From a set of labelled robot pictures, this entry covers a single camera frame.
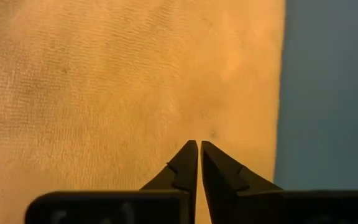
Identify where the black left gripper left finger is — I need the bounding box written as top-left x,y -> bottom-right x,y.
139,139 -> 199,224

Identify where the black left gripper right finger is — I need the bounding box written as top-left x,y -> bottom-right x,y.
200,140 -> 285,224

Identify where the yellow microfiber towel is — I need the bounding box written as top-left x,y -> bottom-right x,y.
0,0 -> 287,224

